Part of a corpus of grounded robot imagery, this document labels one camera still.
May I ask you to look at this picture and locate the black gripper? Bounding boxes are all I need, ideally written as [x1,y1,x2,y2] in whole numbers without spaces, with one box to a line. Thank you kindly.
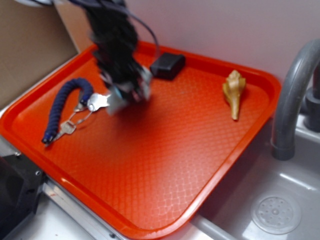
[93,47,153,103]

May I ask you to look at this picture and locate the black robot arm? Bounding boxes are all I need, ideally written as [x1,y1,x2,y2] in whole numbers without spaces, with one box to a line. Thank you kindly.
[83,0,152,102]

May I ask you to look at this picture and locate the black rectangular box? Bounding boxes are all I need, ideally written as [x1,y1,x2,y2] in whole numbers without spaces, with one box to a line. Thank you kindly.
[149,52,186,81]

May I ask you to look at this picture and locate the brown cardboard box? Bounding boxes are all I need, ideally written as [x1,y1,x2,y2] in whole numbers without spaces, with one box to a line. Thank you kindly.
[0,0,91,108]

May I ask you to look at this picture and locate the red plastic tray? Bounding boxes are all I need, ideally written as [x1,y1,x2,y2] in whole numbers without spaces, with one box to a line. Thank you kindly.
[0,46,281,240]

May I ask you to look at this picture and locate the tan conch seashell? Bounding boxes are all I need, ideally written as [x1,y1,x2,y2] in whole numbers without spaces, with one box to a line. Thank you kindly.
[222,70,247,121]

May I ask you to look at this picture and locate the grey faucet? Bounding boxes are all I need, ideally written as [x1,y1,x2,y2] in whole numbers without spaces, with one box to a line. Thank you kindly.
[271,39,320,161]

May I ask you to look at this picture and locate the grey sink basin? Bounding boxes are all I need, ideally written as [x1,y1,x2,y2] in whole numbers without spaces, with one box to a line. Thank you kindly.
[192,124,320,240]

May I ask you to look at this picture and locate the sink drain strainer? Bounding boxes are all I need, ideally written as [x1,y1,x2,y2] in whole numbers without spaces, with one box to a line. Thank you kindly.
[250,193,302,235]

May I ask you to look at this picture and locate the silver keys on wire ring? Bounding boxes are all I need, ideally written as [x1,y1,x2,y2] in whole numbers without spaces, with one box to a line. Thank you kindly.
[41,93,109,147]

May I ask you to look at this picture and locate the dark blue rope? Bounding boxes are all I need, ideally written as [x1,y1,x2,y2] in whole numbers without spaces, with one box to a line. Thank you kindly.
[41,77,94,145]

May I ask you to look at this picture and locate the grey cable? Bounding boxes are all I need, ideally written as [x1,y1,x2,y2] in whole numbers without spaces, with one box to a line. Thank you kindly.
[123,7,161,63]

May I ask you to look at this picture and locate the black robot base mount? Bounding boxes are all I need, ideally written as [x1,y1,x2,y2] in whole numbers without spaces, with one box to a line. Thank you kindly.
[0,154,45,240]

